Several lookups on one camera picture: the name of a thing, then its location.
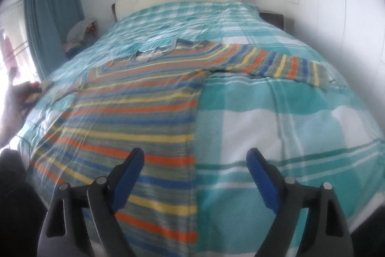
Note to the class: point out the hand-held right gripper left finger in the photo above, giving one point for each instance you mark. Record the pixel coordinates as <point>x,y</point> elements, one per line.
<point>127,181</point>

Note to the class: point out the teal checked bed sheet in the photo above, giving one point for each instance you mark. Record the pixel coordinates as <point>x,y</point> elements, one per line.
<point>270,124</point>

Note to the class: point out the teal curtain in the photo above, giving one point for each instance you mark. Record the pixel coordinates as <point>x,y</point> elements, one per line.
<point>51,19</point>

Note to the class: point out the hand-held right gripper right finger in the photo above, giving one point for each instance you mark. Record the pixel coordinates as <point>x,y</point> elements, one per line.
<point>264,181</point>

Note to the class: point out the pile of clothes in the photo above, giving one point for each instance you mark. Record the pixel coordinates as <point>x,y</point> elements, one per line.
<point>79,34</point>

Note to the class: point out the striped knit sweater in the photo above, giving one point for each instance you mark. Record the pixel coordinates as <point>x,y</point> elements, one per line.
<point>135,112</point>

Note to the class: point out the person's dark clothing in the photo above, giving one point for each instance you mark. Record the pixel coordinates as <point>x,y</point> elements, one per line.
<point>15,199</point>

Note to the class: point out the dark wooden nightstand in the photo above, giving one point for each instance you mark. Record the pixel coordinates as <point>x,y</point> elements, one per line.
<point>272,19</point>

